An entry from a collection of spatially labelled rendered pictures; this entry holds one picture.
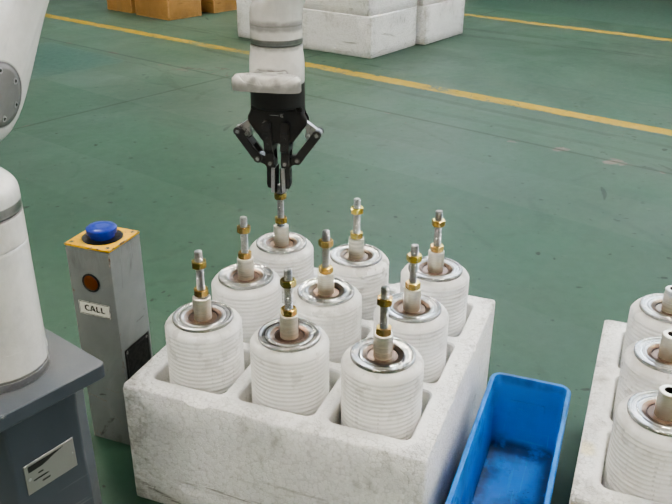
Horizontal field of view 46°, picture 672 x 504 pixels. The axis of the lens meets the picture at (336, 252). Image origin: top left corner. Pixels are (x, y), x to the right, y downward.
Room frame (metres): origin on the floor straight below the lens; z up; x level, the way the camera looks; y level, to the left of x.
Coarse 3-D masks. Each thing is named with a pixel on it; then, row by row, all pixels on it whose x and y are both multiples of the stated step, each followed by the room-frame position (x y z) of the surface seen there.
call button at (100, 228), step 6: (96, 222) 0.98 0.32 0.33; (102, 222) 0.98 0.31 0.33; (108, 222) 0.98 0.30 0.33; (90, 228) 0.96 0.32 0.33; (96, 228) 0.96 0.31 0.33; (102, 228) 0.96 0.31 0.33; (108, 228) 0.96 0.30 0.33; (114, 228) 0.96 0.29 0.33; (90, 234) 0.95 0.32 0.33; (96, 234) 0.95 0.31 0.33; (102, 234) 0.95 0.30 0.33; (108, 234) 0.95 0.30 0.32; (114, 234) 0.97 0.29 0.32; (96, 240) 0.95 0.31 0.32; (102, 240) 0.95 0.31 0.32
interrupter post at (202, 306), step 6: (198, 300) 0.86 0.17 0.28; (204, 300) 0.86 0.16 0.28; (210, 300) 0.87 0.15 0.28; (198, 306) 0.86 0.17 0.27; (204, 306) 0.86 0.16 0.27; (210, 306) 0.86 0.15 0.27; (198, 312) 0.86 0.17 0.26; (204, 312) 0.86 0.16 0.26; (210, 312) 0.86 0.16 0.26; (198, 318) 0.86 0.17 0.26; (204, 318) 0.86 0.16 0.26; (210, 318) 0.86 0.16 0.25
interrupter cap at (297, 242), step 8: (272, 232) 1.12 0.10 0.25; (264, 240) 1.09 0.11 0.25; (272, 240) 1.10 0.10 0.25; (296, 240) 1.09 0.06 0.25; (304, 240) 1.09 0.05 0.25; (264, 248) 1.06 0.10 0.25; (272, 248) 1.06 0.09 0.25; (280, 248) 1.06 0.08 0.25; (288, 248) 1.06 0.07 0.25; (296, 248) 1.06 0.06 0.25
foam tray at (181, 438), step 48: (480, 336) 0.95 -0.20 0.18; (144, 384) 0.82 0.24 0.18; (240, 384) 0.82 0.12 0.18; (336, 384) 0.83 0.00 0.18; (432, 384) 0.83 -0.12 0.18; (480, 384) 0.98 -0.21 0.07; (144, 432) 0.81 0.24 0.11; (192, 432) 0.79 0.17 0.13; (240, 432) 0.76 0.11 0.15; (288, 432) 0.74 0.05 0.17; (336, 432) 0.73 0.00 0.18; (432, 432) 0.73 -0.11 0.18; (144, 480) 0.82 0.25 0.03; (192, 480) 0.79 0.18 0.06; (240, 480) 0.77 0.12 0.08; (288, 480) 0.74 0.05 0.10; (336, 480) 0.72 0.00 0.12; (384, 480) 0.70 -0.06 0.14; (432, 480) 0.72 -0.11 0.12
